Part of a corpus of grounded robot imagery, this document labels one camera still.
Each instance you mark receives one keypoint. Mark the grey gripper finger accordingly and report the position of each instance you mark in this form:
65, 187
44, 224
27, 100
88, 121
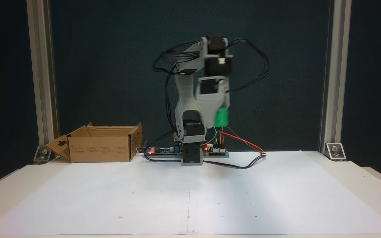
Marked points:
227, 99
208, 110

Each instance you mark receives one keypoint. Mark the green dice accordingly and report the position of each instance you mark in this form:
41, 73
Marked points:
221, 117

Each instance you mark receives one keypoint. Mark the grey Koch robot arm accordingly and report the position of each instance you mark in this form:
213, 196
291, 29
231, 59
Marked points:
185, 96

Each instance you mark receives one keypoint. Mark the circuit board with white connector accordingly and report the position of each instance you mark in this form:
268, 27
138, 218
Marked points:
215, 152

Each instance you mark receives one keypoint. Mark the blue circuit board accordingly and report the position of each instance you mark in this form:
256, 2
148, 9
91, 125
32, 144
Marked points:
160, 152

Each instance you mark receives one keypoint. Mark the brown cardboard box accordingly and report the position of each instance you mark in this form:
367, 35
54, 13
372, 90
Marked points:
101, 148

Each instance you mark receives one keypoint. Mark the aluminium frame post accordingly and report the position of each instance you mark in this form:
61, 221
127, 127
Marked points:
337, 66
40, 66

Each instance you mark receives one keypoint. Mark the metal corner bracket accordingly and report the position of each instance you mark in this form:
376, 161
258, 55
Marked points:
43, 155
336, 152

